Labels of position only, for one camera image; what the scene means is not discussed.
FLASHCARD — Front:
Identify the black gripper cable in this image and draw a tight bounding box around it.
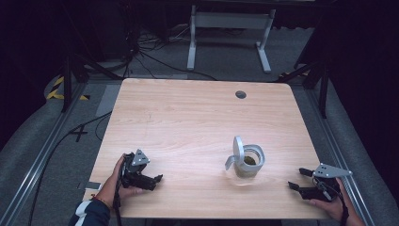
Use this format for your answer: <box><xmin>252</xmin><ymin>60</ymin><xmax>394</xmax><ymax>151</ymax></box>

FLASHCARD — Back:
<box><xmin>313</xmin><ymin>177</ymin><xmax>351</xmax><ymax>226</ymax></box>
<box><xmin>112</xmin><ymin>156</ymin><xmax>128</xmax><ymax>226</ymax></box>

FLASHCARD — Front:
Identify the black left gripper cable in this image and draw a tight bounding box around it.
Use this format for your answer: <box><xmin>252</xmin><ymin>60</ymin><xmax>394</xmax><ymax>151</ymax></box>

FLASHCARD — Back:
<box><xmin>112</xmin><ymin>156</ymin><xmax>128</xmax><ymax>226</ymax></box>

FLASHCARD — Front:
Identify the white metal desk frame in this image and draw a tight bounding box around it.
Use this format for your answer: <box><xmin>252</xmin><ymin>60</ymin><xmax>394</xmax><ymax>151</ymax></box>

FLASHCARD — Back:
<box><xmin>186</xmin><ymin>4</ymin><xmax>278</xmax><ymax>75</ymax></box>

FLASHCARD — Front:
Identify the aluminium floor rail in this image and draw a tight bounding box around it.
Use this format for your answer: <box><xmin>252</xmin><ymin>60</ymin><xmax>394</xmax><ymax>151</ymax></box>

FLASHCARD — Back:
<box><xmin>0</xmin><ymin>81</ymin><xmax>88</xmax><ymax>226</ymax></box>
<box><xmin>304</xmin><ymin>88</ymin><xmax>376</xmax><ymax>226</ymax></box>

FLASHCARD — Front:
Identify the yellow and black floor tape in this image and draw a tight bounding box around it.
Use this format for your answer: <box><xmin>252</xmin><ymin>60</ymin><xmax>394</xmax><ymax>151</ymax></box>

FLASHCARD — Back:
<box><xmin>45</xmin><ymin>75</ymin><xmax>91</xmax><ymax>102</ymax></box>

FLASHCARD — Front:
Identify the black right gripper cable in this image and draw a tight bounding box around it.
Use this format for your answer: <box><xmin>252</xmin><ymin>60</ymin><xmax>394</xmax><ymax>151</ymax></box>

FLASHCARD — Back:
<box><xmin>313</xmin><ymin>177</ymin><xmax>351</xmax><ymax>226</ymax></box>

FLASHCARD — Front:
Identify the black metal stand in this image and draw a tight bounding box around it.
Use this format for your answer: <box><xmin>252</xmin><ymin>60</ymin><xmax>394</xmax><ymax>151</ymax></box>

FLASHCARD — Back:
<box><xmin>276</xmin><ymin>59</ymin><xmax>331</xmax><ymax>121</ymax></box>
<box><xmin>60</xmin><ymin>52</ymin><xmax>124</xmax><ymax>114</ymax></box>

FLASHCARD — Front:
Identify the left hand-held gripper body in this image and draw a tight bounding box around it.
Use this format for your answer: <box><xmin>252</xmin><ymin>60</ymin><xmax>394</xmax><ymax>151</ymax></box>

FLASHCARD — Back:
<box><xmin>120</xmin><ymin>148</ymin><xmax>157</xmax><ymax>191</ymax></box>

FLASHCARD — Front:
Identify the bundle of black floor cables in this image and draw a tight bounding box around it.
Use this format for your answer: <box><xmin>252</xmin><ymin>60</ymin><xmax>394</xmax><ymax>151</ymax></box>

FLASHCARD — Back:
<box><xmin>121</xmin><ymin>22</ymin><xmax>218</xmax><ymax>82</ymax></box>

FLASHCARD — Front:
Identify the red bracelet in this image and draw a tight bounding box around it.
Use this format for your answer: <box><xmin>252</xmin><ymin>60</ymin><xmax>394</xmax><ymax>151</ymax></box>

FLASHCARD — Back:
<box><xmin>90</xmin><ymin>195</ymin><xmax>111</xmax><ymax>209</ymax></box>

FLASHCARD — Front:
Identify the person's left hand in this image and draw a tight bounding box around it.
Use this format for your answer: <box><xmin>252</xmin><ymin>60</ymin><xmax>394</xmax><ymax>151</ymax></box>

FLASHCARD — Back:
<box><xmin>95</xmin><ymin>153</ymin><xmax>144</xmax><ymax>211</ymax></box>

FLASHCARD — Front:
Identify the long black floor cable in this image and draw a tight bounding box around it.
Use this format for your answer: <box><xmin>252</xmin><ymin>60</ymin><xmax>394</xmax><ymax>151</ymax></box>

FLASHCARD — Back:
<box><xmin>27</xmin><ymin>110</ymin><xmax>113</xmax><ymax>226</ymax></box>

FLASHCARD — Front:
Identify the person's right hand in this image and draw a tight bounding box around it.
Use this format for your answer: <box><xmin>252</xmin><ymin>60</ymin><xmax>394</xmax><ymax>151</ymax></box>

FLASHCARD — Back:
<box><xmin>308</xmin><ymin>177</ymin><xmax>351</xmax><ymax>223</ymax></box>

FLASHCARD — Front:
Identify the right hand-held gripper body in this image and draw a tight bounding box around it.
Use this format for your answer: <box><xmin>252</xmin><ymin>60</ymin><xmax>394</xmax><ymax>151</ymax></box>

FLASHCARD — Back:
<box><xmin>299</xmin><ymin>162</ymin><xmax>354</xmax><ymax>202</ymax></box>

